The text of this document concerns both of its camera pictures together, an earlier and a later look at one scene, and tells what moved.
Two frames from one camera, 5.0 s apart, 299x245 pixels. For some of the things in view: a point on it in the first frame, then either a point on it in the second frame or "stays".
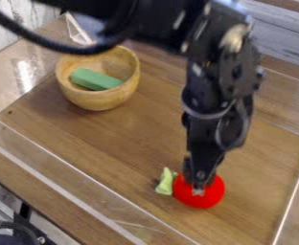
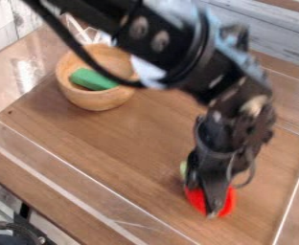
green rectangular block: x=93 y=79 stays
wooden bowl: x=98 y=80 stays
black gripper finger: x=207 y=147 -> x=216 y=188
